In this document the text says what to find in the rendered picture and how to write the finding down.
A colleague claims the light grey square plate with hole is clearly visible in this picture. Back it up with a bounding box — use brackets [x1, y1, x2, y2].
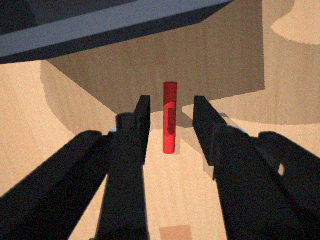
[25, 0, 106, 12]

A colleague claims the grey open box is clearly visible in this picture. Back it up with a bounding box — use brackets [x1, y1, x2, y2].
[0, 0, 234, 64]

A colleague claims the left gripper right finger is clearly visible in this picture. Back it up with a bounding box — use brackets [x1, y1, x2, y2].
[192, 96, 320, 240]

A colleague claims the red cylinder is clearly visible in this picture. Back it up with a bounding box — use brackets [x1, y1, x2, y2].
[163, 81, 177, 154]

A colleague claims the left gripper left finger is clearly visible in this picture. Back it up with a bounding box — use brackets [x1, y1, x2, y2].
[0, 95, 150, 240]

